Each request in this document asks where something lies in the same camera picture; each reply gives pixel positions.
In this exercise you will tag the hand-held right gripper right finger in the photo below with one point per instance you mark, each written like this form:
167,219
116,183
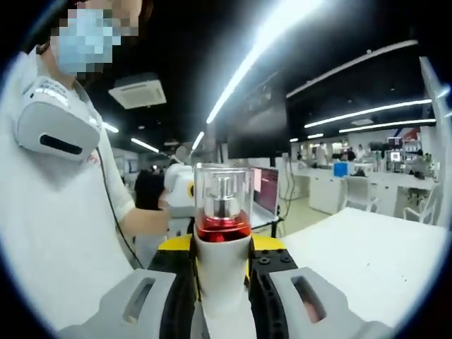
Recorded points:
342,325

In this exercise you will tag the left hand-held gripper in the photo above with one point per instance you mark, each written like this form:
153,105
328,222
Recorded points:
178,197

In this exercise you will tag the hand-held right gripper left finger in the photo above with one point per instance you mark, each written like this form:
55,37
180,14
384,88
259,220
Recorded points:
106,318

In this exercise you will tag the red-collared skincare pump bottle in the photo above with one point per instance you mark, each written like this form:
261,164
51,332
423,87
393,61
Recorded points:
220,275

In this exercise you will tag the blue storage bin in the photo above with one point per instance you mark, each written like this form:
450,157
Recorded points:
342,170

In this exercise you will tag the open silver laptop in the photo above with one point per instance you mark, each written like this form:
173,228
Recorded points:
266,190

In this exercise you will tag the black-legged laptop stand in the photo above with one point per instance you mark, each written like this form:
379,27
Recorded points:
273,226

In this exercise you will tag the hanging black screen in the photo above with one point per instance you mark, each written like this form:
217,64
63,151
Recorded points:
257,123

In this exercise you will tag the ceiling air conditioner unit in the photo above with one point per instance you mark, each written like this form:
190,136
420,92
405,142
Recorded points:
137,92

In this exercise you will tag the person in white coat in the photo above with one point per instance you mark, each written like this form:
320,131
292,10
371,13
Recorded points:
53,212

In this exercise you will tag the white chair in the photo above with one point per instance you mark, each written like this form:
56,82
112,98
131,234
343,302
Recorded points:
423,208
356,194

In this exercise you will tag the white lab bench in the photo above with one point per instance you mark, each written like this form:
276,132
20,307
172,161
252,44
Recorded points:
325,194

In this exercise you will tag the white grey chest-worn device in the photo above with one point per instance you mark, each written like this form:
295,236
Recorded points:
46,120

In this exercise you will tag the ceiling light strip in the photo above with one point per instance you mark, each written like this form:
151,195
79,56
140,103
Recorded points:
251,58
388,125
370,112

